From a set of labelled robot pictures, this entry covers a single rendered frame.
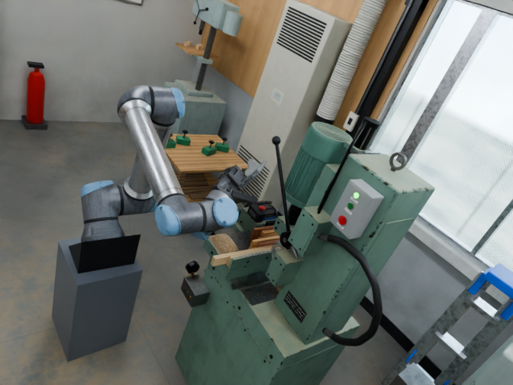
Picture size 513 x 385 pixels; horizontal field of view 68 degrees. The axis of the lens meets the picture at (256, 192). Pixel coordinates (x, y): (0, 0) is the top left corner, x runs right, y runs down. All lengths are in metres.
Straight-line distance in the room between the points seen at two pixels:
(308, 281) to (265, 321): 0.25
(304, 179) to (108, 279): 1.01
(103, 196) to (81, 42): 2.50
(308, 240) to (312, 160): 0.31
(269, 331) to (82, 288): 0.85
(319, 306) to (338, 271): 0.17
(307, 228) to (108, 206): 0.97
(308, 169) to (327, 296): 0.46
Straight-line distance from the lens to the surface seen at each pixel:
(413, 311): 3.03
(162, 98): 1.51
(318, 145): 1.41
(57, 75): 4.22
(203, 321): 1.96
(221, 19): 3.59
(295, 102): 3.03
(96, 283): 1.90
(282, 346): 1.53
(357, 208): 1.19
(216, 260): 1.52
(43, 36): 4.09
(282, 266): 1.42
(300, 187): 1.48
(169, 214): 1.08
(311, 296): 1.48
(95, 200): 1.88
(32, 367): 2.29
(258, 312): 1.59
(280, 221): 1.64
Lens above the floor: 1.92
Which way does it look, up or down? 29 degrees down
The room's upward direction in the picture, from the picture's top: 21 degrees clockwise
